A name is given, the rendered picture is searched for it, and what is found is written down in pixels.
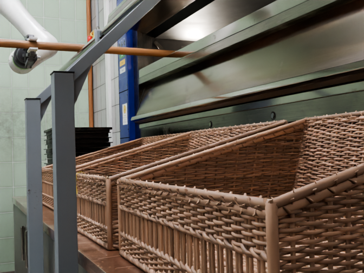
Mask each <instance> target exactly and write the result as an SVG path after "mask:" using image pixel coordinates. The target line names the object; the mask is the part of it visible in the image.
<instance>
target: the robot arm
mask: <svg viewBox="0 0 364 273"><path fill-rule="evenodd" d="M0 14H1V15H3V16H4V17H5V18H6V19H7V20H8V21H9V22H10V23H11V24H12V25H13V26H14V27H15V28H16V29H17V30H18V31H19V32H20V33H21V34H22V36H23V37H24V39H25V41H39V42H54V43H58V41H57V39H56V38H55V37H54V36H53V35H51V34H50V33H49V32H47V31H46V30H45V28H44V27H42V26H41V25H40V24H39V23H38V21H37V20H35V19H34V18H33V17H32V15H31V14H30V13H29V12H28V10H27V9H26V8H25V7H24V5H23V4H22V3H21V1H20V0H0ZM57 52H58V51H56V50H38V48H33V47H30V48H29V49H21V48H16V49H15V50H14V51H13V52H12V53H11V54H10V56H9V66H10V68H11V69H12V70H13V71H14V72H16V73H18V74H27V73H29V72H30V71H32V70H33V69H34V68H35V67H37V66H38V65H39V64H41V63H42V62H44V61H46V60H47V59H49V58H51V57H53V56H55V55H56V53H57Z"/></svg>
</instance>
